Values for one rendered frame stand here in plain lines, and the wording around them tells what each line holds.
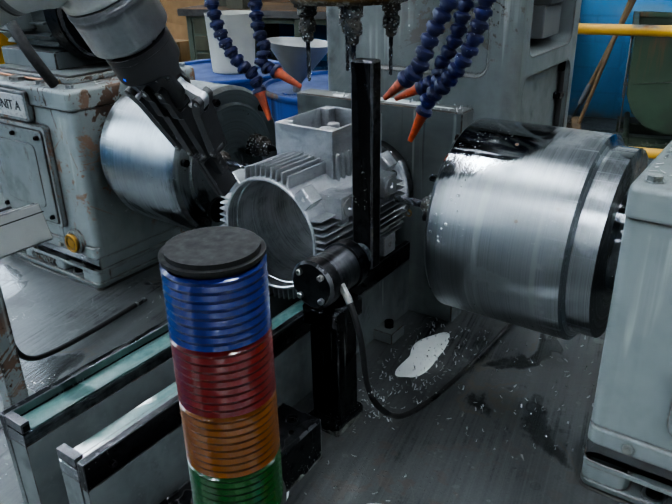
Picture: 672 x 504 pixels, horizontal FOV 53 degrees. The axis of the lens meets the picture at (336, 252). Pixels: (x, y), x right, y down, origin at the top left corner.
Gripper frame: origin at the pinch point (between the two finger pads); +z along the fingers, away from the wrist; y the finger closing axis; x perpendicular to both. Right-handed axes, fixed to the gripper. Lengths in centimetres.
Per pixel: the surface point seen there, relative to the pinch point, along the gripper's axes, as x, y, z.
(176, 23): -339, 467, 246
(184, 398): 32, -35, -21
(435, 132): -25.1, -16.9, 13.6
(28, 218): 17.4, 15.5, -5.3
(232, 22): -132, 142, 80
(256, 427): 31, -39, -18
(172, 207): -0.4, 17.6, 13.0
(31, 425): 37.1, -2.4, 0.1
